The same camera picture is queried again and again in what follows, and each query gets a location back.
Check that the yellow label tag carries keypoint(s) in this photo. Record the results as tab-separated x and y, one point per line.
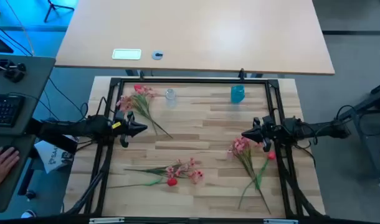
116	125

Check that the blue glass vase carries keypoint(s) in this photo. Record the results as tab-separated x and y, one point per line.
237	95

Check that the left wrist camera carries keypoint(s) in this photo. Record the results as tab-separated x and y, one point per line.
120	116

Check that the person's shoe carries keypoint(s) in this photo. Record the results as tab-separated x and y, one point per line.
28	214

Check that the person's hand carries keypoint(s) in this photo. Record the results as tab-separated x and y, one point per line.
1	168

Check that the grey desk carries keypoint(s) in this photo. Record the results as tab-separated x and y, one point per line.
37	87

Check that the black clamp mount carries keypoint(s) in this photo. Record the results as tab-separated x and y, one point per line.
12	71

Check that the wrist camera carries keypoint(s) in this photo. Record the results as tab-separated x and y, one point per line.
268	122
120	116

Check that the black keyboard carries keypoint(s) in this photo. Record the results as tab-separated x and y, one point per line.
6	110

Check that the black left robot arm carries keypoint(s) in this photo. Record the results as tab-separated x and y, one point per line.
68	127

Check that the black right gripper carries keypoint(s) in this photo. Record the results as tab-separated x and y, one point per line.
271	133

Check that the silver metal bracket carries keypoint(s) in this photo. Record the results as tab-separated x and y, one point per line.
106	220
280	221

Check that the pink flower bunch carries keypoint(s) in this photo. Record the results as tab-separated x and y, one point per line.
240	146
126	104
170	170

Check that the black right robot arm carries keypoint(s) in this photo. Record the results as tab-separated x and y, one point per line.
317	129

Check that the black metal frame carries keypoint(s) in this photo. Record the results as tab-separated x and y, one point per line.
193	81

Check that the black tripod stand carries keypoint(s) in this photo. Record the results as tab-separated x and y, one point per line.
51	7

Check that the small blue round object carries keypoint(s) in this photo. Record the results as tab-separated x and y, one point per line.
154	55

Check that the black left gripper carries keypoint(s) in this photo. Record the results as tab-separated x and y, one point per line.
129	130

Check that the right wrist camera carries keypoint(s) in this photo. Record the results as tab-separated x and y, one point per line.
268	122

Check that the black desk leg bar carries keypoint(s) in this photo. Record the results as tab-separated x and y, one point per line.
25	177

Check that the black metal stand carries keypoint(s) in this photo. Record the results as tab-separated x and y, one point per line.
369	99

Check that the white printed bag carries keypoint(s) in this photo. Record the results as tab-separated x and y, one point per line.
53	155

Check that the large beige table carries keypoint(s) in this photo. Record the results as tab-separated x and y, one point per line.
208	31

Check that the clear glass vase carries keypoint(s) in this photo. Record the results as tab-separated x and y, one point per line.
170	94

